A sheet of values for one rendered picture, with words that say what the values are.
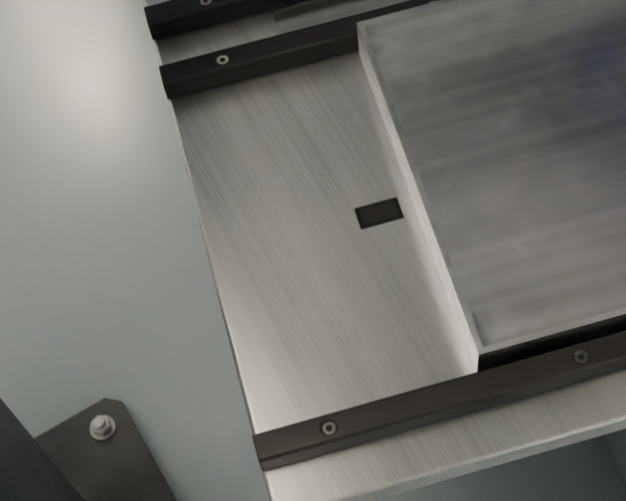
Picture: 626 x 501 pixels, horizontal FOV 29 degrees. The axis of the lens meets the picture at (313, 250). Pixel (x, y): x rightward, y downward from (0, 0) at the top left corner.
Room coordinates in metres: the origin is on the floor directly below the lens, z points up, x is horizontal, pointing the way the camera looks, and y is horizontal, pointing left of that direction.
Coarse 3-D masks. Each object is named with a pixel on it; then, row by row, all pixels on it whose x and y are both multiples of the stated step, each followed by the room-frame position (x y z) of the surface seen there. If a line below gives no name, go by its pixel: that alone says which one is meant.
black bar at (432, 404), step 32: (576, 352) 0.27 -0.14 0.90; (608, 352) 0.27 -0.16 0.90; (448, 384) 0.27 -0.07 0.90; (480, 384) 0.26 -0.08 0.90; (512, 384) 0.26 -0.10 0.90; (544, 384) 0.26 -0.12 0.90; (352, 416) 0.26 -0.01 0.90; (384, 416) 0.25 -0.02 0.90; (416, 416) 0.25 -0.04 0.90; (448, 416) 0.25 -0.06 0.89; (256, 448) 0.25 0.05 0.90; (288, 448) 0.24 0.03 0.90; (320, 448) 0.24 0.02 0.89
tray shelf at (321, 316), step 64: (320, 0) 0.59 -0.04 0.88; (320, 64) 0.53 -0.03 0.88; (192, 128) 0.50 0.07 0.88; (256, 128) 0.49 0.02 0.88; (320, 128) 0.48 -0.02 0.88; (384, 128) 0.47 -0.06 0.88; (192, 192) 0.44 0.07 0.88; (256, 192) 0.43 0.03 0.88; (320, 192) 0.43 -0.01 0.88; (384, 192) 0.42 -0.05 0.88; (256, 256) 0.39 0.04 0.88; (320, 256) 0.38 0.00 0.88; (384, 256) 0.37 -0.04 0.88; (256, 320) 0.34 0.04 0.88; (320, 320) 0.33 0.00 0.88; (384, 320) 0.32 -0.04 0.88; (448, 320) 0.32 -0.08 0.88; (256, 384) 0.30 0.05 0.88; (320, 384) 0.29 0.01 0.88; (384, 384) 0.28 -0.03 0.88; (576, 384) 0.26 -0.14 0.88; (384, 448) 0.24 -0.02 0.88; (448, 448) 0.23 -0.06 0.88; (512, 448) 0.23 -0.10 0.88
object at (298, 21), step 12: (324, 0) 0.59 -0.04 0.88; (336, 0) 0.58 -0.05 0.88; (348, 0) 0.58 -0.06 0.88; (360, 0) 0.58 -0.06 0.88; (372, 0) 0.58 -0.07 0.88; (384, 0) 0.58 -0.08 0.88; (396, 0) 0.58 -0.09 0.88; (288, 12) 0.58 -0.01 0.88; (300, 12) 0.58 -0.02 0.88; (312, 12) 0.58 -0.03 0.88; (324, 12) 0.58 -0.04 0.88; (336, 12) 0.57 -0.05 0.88; (348, 12) 0.57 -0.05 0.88; (360, 12) 0.57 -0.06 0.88; (276, 24) 0.57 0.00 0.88; (288, 24) 0.57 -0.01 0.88; (300, 24) 0.57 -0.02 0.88; (312, 24) 0.57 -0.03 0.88
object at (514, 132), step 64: (448, 0) 0.54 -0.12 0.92; (512, 0) 0.54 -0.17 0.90; (576, 0) 0.55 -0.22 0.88; (384, 64) 0.52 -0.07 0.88; (448, 64) 0.51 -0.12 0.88; (512, 64) 0.50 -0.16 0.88; (576, 64) 0.49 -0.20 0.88; (448, 128) 0.46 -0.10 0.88; (512, 128) 0.45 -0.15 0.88; (576, 128) 0.44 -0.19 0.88; (448, 192) 0.41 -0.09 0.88; (512, 192) 0.40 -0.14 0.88; (576, 192) 0.39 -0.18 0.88; (448, 256) 0.34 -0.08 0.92; (512, 256) 0.35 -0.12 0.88; (576, 256) 0.34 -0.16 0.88; (512, 320) 0.31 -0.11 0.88; (576, 320) 0.30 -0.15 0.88
